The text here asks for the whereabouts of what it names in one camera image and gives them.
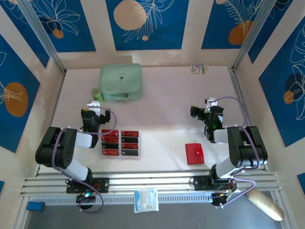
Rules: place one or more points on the beige cork roll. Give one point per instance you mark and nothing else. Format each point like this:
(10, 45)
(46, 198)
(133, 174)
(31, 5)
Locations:
(264, 204)

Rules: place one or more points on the aluminium corner post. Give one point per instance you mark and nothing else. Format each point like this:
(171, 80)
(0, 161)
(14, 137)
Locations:
(43, 33)
(255, 31)

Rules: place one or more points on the black credit card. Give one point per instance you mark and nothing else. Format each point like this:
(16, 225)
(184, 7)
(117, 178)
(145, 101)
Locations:
(129, 153)
(110, 145)
(129, 140)

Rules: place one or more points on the red card holder wallet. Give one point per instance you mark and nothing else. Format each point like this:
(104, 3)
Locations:
(194, 152)

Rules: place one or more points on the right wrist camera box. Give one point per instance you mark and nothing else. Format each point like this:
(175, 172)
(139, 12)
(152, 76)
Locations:
(210, 103)

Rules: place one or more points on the black controller board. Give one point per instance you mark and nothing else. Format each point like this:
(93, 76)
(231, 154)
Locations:
(85, 198)
(220, 200)

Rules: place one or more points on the aluminium side rail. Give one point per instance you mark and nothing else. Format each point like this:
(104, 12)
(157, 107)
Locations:
(240, 95)
(58, 95)

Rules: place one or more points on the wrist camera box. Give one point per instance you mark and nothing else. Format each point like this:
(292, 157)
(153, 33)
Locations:
(210, 103)
(94, 104)

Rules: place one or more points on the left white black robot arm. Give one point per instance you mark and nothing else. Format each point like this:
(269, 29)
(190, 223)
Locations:
(57, 152)

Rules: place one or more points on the mint green zip pouch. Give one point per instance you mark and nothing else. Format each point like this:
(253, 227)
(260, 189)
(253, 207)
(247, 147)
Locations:
(120, 78)

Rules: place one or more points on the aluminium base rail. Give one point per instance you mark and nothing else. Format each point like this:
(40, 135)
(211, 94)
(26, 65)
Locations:
(147, 180)

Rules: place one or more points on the blue sponge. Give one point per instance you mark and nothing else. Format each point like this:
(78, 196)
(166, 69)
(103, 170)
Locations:
(35, 206)

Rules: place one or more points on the red credit card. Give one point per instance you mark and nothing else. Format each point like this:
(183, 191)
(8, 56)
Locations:
(129, 133)
(129, 146)
(110, 132)
(110, 151)
(110, 139)

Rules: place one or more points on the blue floral wall panel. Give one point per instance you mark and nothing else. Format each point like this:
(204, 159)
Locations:
(9, 131)
(166, 23)
(214, 23)
(26, 28)
(286, 119)
(71, 35)
(274, 23)

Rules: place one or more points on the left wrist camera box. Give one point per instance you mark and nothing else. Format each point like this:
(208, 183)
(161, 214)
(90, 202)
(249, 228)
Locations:
(94, 104)

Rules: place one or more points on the green cylindrical roll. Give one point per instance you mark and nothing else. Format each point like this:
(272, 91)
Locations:
(96, 94)

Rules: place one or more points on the white gauze packet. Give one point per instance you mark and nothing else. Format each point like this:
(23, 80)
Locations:
(145, 200)

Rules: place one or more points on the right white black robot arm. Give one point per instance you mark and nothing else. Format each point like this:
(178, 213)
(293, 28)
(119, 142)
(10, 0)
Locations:
(247, 152)

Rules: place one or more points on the clear acrylic card tray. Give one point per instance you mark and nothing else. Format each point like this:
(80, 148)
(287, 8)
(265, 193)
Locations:
(119, 145)

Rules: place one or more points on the printed paper leaflet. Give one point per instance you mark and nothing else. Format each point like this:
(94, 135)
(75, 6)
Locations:
(198, 68)

